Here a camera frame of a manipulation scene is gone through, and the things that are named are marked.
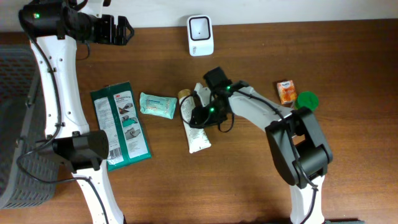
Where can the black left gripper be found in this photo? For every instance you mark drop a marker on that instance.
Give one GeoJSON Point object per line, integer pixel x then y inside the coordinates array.
{"type": "Point", "coordinates": [108, 37]}

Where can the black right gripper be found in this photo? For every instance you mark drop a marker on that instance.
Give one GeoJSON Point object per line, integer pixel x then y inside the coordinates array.
{"type": "Point", "coordinates": [204, 116]}

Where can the white tube gold cap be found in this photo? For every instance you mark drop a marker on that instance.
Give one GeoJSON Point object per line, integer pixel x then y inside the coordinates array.
{"type": "Point", "coordinates": [197, 138]}

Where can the teal wet wipes pack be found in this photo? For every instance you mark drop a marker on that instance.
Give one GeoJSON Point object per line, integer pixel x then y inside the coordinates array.
{"type": "Point", "coordinates": [157, 105]}

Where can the orange small juice carton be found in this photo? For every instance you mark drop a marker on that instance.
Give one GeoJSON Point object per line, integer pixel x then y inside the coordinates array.
{"type": "Point", "coordinates": [287, 92]}

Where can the green 3M cloth package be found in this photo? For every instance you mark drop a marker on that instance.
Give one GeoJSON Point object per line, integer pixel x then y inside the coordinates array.
{"type": "Point", "coordinates": [116, 114]}

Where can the green lid glass jar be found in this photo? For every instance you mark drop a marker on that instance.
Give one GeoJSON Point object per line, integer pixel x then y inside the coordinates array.
{"type": "Point", "coordinates": [307, 99]}

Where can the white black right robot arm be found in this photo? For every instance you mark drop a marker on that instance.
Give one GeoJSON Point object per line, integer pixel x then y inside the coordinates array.
{"type": "Point", "coordinates": [300, 151]}

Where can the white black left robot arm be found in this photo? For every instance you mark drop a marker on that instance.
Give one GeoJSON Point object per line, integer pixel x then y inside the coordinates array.
{"type": "Point", "coordinates": [54, 29]}

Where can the white barcode scanner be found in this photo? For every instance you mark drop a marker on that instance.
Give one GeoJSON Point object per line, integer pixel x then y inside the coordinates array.
{"type": "Point", "coordinates": [200, 35]}

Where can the grey plastic basket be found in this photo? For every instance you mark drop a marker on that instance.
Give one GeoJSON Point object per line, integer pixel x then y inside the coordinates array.
{"type": "Point", "coordinates": [26, 181]}

